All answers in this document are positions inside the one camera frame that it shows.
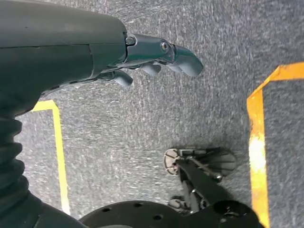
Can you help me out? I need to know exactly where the yellow floor tape outline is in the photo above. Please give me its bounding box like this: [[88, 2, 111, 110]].
[[246, 62, 304, 228], [31, 100, 71, 216]]

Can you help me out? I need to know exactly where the black perforated robot disc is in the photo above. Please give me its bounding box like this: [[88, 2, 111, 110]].
[[79, 199, 265, 228]]

